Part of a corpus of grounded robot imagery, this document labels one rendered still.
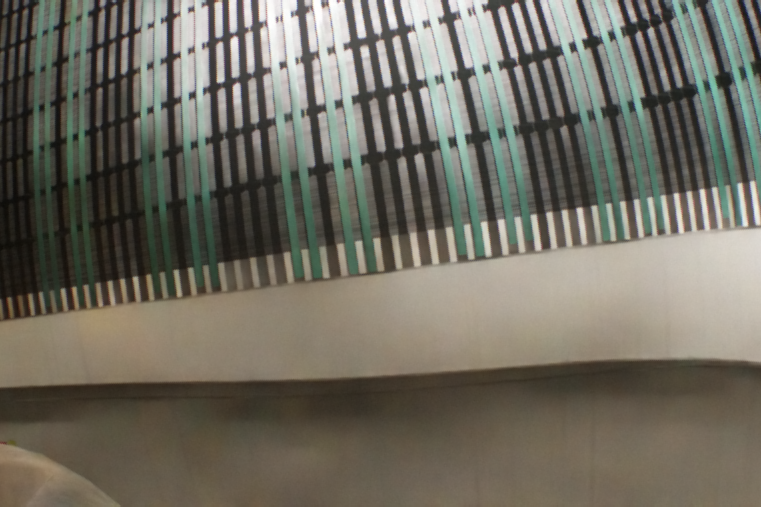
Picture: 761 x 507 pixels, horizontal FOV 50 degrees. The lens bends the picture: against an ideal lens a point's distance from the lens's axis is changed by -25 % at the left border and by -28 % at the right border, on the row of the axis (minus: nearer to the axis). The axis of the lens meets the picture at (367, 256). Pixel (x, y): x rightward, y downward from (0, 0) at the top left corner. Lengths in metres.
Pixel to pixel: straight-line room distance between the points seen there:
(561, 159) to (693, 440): 0.31
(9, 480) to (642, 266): 0.58
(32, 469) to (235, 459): 0.60
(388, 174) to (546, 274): 0.20
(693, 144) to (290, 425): 0.74
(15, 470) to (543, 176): 0.55
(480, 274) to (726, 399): 0.33
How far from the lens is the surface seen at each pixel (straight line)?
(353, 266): 1.04
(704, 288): 0.71
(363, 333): 1.05
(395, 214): 1.00
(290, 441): 1.25
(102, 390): 1.37
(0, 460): 0.78
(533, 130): 0.90
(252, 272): 1.11
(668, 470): 0.94
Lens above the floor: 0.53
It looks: level
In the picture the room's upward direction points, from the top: 8 degrees counter-clockwise
